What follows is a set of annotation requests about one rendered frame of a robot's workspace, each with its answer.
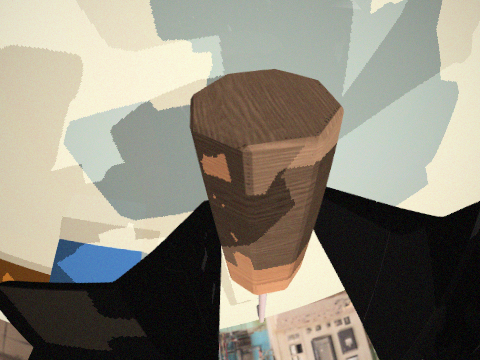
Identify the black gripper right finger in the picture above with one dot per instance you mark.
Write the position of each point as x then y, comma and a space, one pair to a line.
398, 267

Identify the yellow flat bar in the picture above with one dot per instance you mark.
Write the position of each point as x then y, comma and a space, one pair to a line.
12, 271

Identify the blue block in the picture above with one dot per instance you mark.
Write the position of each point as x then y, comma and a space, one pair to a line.
76, 262

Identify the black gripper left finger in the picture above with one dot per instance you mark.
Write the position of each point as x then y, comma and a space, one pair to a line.
167, 307

